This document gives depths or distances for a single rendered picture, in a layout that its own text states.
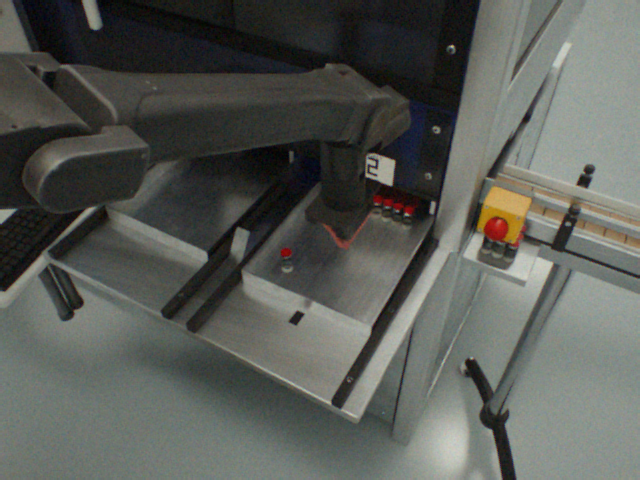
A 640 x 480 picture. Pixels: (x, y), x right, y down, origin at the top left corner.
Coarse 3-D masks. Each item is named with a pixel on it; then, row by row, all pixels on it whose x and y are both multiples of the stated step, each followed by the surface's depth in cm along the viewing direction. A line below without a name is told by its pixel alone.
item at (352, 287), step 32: (288, 224) 112; (320, 224) 114; (384, 224) 114; (416, 224) 114; (256, 256) 104; (320, 256) 108; (352, 256) 108; (384, 256) 108; (416, 256) 107; (288, 288) 98; (320, 288) 103; (352, 288) 103; (384, 288) 103; (352, 320) 94
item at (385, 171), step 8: (368, 160) 105; (384, 160) 103; (392, 160) 102; (384, 168) 104; (392, 168) 103; (368, 176) 107; (376, 176) 106; (384, 176) 105; (392, 176) 104; (392, 184) 106
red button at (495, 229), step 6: (486, 222) 98; (492, 222) 96; (498, 222) 96; (504, 222) 96; (486, 228) 97; (492, 228) 96; (498, 228) 95; (504, 228) 95; (486, 234) 97; (492, 234) 96; (498, 234) 96; (504, 234) 96; (492, 240) 98; (498, 240) 97
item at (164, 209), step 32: (192, 160) 129; (224, 160) 129; (256, 160) 129; (160, 192) 121; (192, 192) 121; (224, 192) 121; (256, 192) 121; (128, 224) 113; (160, 224) 114; (192, 224) 114; (224, 224) 114; (192, 256) 108
